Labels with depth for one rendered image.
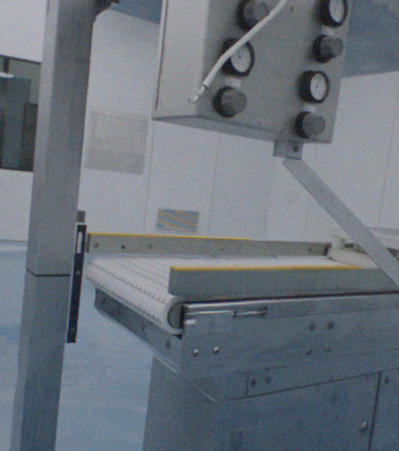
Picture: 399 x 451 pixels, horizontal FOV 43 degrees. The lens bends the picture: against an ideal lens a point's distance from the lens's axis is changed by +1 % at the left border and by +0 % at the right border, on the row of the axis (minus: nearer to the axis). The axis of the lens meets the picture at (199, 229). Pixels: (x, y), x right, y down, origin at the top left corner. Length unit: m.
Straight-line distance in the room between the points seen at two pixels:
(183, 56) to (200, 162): 5.65
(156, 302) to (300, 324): 0.23
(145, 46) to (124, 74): 0.41
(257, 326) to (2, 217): 5.18
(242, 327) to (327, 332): 0.17
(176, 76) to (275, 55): 0.12
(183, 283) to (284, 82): 0.27
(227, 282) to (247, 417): 0.26
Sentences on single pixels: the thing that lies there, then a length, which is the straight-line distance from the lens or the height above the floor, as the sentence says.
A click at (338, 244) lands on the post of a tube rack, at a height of 0.89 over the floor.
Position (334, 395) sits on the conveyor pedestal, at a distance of 0.95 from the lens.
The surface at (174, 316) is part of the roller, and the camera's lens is 0.63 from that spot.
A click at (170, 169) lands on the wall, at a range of 6.10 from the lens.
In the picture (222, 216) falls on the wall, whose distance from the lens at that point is 6.42.
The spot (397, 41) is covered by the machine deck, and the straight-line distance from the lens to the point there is 0.97.
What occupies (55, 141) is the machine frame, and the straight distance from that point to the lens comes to 0.82.
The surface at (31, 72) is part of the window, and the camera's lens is 5.82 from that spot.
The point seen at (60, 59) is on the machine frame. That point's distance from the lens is 0.83.
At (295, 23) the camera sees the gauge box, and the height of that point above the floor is 1.19.
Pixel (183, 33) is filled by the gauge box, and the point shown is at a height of 1.15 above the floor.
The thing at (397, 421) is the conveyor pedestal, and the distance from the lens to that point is 1.14.
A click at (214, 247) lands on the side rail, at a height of 0.87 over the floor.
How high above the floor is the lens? 0.99
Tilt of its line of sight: 6 degrees down
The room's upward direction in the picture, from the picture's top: 7 degrees clockwise
